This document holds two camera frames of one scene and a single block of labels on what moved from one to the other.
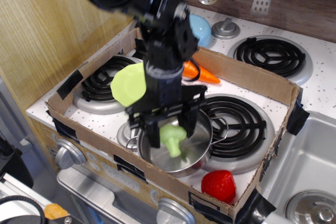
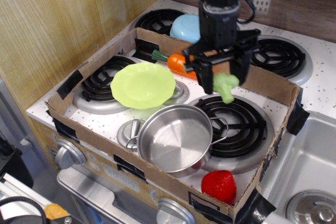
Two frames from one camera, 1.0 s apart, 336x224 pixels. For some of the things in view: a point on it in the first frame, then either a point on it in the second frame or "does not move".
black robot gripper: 165,93 -> 219,41
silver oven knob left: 68,155 does not move
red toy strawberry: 220,184 does not move
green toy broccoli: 171,136 -> 223,83
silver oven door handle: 87,188 does not move
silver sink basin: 305,161 does not move
